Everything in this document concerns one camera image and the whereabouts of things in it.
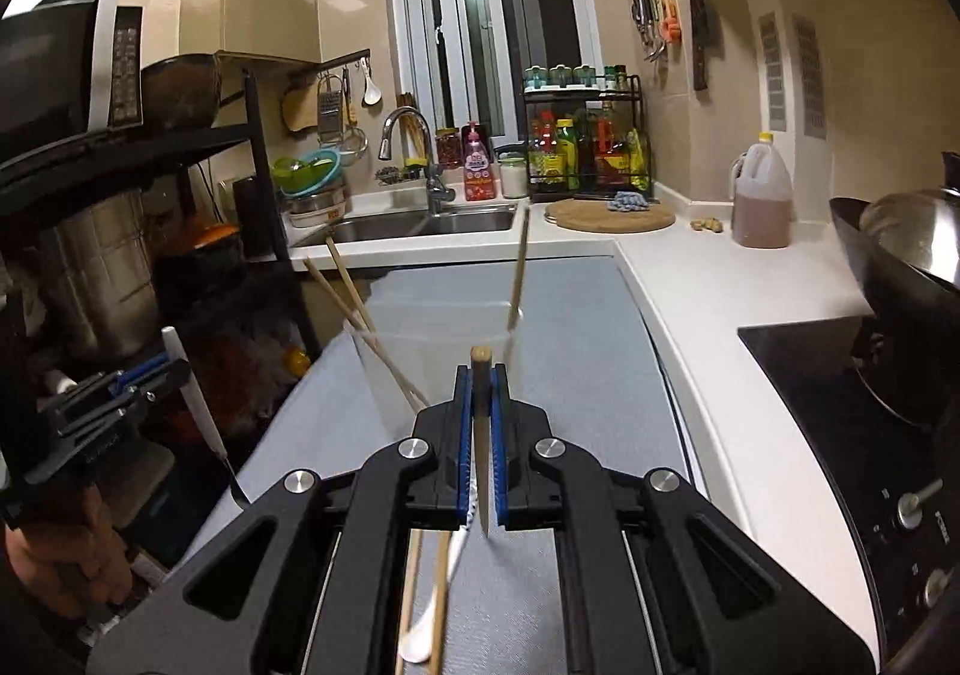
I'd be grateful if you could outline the steel wok lid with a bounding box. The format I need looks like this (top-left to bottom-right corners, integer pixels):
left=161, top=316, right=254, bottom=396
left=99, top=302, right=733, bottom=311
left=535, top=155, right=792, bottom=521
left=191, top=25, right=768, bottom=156
left=859, top=154, right=960, bottom=287

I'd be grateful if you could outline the round wooden cutting board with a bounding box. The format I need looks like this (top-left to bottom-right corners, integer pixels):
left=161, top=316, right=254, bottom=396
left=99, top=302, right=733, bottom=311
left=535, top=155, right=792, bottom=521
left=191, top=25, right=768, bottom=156
left=545, top=196, right=677, bottom=234

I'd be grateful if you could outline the hanging cleaver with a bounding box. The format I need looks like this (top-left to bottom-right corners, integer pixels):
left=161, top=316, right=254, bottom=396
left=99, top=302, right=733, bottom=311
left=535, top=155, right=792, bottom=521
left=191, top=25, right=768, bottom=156
left=688, top=0, right=713, bottom=93

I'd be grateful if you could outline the group of sauce bottles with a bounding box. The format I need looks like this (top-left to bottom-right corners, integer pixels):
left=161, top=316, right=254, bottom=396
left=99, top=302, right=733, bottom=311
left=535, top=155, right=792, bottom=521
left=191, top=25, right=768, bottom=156
left=529, top=109, right=650, bottom=193

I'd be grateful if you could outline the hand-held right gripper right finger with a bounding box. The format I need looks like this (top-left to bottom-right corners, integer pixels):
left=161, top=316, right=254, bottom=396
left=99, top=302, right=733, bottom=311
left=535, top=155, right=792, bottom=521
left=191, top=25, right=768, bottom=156
left=487, top=364, right=878, bottom=675

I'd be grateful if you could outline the clear plastic utensil container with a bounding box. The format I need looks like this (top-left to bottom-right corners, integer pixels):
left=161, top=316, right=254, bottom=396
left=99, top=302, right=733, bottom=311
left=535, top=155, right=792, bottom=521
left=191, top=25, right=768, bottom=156
left=343, top=300, right=520, bottom=445

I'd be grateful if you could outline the dark brown bowl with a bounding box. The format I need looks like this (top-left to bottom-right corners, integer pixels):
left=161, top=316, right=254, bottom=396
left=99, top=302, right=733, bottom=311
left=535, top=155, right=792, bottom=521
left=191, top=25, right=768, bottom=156
left=141, top=54, right=224, bottom=127

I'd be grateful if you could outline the white spoon with striped handle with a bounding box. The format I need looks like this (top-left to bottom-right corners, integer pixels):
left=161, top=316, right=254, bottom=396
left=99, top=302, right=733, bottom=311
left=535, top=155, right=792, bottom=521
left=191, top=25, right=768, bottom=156
left=397, top=487, right=481, bottom=668

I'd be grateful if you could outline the stainless steel sink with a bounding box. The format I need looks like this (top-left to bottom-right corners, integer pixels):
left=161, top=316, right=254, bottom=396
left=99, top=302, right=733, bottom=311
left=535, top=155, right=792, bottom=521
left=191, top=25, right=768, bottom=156
left=296, top=208, right=519, bottom=248

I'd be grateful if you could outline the metal grater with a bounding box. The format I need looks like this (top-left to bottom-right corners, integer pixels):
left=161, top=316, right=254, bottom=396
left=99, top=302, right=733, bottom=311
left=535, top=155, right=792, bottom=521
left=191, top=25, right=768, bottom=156
left=316, top=75, right=343, bottom=144

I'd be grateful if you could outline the row of small spice jars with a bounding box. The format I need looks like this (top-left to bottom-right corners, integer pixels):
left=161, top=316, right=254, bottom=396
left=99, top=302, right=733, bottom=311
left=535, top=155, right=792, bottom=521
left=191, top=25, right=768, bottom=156
left=525, top=64, right=628, bottom=90

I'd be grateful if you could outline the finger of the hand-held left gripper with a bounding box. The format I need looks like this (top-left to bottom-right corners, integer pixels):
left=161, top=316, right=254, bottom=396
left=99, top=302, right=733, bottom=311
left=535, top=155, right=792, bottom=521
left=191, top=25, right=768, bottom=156
left=52, top=360, right=192, bottom=445
left=75, top=352, right=172, bottom=400

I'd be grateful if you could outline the cooking oil jug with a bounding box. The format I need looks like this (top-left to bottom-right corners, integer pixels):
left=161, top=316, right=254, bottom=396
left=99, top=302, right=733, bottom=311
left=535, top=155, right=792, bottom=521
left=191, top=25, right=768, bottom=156
left=731, top=132, right=795, bottom=249

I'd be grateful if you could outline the person's left hand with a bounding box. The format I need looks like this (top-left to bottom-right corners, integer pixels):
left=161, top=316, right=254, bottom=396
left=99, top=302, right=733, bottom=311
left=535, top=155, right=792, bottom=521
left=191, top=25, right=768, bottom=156
left=4, top=486, right=137, bottom=627

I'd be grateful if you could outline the single wooden chopstick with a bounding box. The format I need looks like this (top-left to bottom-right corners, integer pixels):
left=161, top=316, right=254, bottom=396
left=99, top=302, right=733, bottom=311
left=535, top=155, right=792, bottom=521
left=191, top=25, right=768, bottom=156
left=471, top=343, right=494, bottom=539

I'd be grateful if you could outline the microwave oven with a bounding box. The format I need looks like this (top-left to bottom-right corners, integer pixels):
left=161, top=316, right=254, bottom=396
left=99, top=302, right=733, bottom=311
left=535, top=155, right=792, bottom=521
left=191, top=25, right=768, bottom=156
left=0, top=0, right=146, bottom=167

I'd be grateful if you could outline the bunch of wooden chopsticks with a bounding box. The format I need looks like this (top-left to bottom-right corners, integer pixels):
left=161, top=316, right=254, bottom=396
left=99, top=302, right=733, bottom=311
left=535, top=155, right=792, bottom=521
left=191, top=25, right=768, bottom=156
left=304, top=205, right=533, bottom=668

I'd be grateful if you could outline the black wall rail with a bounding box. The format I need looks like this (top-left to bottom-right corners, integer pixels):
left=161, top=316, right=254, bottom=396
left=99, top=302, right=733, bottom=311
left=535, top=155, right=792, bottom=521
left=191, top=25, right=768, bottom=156
left=289, top=49, right=373, bottom=80

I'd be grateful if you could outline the black spice rack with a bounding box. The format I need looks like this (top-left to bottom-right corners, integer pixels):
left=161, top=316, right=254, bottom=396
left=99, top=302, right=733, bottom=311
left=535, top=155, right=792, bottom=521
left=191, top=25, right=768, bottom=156
left=523, top=75, right=653, bottom=203

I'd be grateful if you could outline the black metal shelf rack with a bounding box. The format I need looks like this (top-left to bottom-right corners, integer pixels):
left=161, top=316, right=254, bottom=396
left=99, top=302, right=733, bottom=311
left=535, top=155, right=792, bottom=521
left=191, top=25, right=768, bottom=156
left=0, top=71, right=325, bottom=362

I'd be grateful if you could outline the hanging wooden cutting board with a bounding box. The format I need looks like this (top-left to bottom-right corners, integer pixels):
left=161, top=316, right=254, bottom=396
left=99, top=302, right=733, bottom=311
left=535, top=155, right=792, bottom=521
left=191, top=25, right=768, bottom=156
left=281, top=82, right=323, bottom=137

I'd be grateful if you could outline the black cylindrical canister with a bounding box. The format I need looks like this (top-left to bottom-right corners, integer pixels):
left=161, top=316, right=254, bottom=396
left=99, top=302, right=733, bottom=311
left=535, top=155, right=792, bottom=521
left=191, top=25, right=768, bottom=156
left=232, top=176, right=265, bottom=257

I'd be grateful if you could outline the window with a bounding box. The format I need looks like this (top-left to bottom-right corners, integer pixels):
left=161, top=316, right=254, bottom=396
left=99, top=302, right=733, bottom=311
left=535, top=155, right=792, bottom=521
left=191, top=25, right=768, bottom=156
left=386, top=0, right=602, bottom=137

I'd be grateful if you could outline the orange and black pot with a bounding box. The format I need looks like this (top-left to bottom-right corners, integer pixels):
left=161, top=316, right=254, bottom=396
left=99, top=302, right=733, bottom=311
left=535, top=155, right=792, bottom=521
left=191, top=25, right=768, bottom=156
left=191, top=221, right=242, bottom=257

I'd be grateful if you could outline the black gas cooktop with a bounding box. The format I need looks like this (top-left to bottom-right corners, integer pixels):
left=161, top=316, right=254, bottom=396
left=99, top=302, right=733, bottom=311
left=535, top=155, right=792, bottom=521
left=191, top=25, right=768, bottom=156
left=739, top=315, right=960, bottom=670

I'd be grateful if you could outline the stainless steel stockpot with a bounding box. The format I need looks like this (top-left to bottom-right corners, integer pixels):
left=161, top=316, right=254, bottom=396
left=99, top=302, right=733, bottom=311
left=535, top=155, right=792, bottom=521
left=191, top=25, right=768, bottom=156
left=41, top=191, right=163, bottom=362

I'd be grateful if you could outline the white-handled metal fork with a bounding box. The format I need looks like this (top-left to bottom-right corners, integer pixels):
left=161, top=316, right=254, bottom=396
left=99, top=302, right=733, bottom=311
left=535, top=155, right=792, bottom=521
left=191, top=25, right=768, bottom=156
left=161, top=326, right=253, bottom=508

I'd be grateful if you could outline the grey table mat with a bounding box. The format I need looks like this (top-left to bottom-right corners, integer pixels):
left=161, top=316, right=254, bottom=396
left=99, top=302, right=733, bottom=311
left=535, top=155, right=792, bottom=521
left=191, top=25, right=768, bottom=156
left=180, top=255, right=707, bottom=675

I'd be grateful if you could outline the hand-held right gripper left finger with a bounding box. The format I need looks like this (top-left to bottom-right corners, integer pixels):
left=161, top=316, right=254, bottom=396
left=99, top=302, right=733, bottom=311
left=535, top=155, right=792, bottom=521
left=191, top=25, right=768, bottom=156
left=86, top=364, right=477, bottom=675

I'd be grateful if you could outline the red plastic bag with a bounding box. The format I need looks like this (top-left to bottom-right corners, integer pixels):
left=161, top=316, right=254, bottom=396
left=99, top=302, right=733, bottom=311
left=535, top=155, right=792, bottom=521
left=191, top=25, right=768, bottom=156
left=202, top=337, right=287, bottom=422

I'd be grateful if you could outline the stack of steel bowls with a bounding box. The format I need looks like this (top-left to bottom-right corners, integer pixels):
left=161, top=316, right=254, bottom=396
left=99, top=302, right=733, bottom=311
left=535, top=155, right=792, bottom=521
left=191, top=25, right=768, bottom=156
left=285, top=187, right=350, bottom=228

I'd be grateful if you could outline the row of hanging kitchen tools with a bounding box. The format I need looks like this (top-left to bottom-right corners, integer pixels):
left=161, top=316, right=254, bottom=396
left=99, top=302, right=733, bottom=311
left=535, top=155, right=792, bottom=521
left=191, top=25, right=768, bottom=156
left=631, top=0, right=684, bottom=63

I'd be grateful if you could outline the grey wall vent panel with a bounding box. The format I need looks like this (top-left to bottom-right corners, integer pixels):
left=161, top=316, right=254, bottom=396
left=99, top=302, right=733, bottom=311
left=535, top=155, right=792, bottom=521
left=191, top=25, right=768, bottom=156
left=759, top=11, right=788, bottom=133
left=793, top=15, right=827, bottom=140

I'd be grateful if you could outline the chrome faucet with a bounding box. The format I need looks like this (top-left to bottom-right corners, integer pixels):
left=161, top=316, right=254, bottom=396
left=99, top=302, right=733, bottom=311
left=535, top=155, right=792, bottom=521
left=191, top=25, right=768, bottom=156
left=377, top=107, right=455, bottom=218

